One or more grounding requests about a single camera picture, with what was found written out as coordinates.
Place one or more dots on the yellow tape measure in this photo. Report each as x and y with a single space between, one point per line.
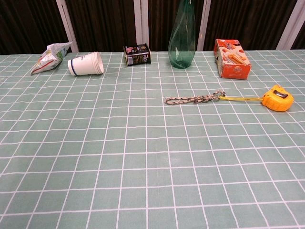
277 101

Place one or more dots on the green checked tablecloth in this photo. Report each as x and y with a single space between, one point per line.
143 155

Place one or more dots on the black rectangular tin can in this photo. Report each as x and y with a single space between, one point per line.
137 57

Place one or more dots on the green plastic spray bottle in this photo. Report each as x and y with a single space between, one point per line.
181 47

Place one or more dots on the white paper cup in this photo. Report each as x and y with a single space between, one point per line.
85 63

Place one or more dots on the orange biscuit box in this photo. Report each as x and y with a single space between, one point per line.
234 64

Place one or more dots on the dark pleated curtain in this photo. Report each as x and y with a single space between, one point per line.
107 23

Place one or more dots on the white green snack bag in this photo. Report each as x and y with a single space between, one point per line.
50 59

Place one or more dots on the white frame post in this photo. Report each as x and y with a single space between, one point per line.
140 23
203 31
68 31
288 31

